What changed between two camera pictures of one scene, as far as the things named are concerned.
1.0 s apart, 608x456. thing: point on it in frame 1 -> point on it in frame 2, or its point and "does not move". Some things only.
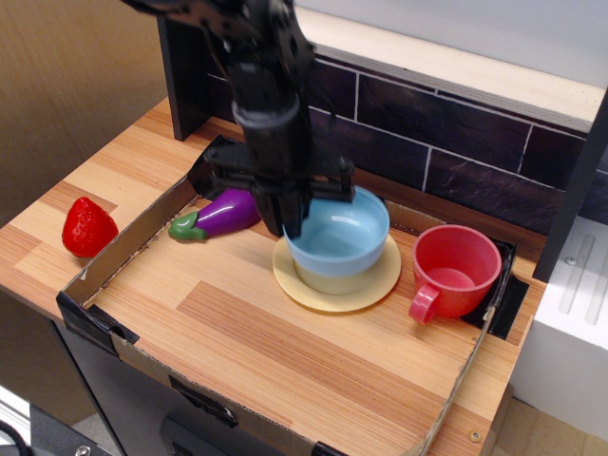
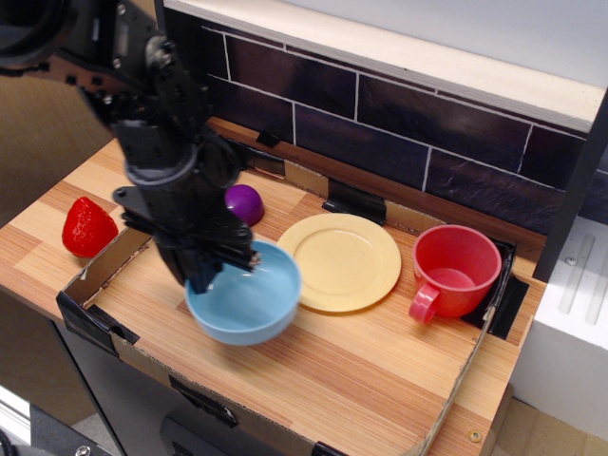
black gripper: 272,161 -> 195,220
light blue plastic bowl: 341,245 -> 248,306
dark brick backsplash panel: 514,161 does not move
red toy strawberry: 87,229 does not move
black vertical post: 578,197 does not move
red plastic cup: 455,268 does not move
